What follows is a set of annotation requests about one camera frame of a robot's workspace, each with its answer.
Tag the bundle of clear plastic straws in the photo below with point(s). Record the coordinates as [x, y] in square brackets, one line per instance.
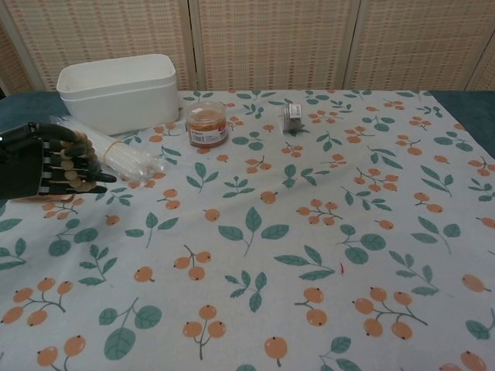
[127, 158]

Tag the woven folding screen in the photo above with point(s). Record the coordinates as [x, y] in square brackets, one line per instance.
[270, 38]

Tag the small clear box of clips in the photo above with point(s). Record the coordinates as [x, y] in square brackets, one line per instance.
[292, 116]

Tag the white plastic storage box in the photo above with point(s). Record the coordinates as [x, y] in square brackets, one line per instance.
[123, 104]

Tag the brown snack pouch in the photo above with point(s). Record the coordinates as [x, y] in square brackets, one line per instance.
[65, 198]

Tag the round clear jar orange contents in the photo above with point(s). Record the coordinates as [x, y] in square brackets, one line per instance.
[207, 129]

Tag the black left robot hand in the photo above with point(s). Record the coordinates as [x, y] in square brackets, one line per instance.
[19, 166]

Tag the floral leaf fruit tablecloth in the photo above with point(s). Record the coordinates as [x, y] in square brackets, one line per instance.
[270, 251]

